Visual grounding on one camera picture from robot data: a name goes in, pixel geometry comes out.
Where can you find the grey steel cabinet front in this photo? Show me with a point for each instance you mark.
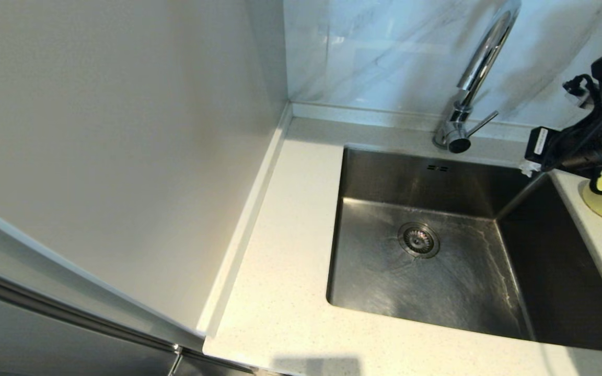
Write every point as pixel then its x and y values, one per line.
pixel 45 342

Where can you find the chrome gooseneck kitchen faucet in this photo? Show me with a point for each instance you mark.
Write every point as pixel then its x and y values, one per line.
pixel 481 57

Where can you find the stainless steel sink basin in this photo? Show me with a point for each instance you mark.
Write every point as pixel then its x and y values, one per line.
pixel 463 284

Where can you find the round metal drain strainer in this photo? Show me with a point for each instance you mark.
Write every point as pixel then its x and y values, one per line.
pixel 419 241

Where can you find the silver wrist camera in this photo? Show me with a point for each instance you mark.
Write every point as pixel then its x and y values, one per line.
pixel 587 99

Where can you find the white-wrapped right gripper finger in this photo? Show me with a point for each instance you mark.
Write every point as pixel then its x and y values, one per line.
pixel 530 168

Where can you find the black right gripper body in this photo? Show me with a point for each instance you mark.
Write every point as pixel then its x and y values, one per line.
pixel 546 149

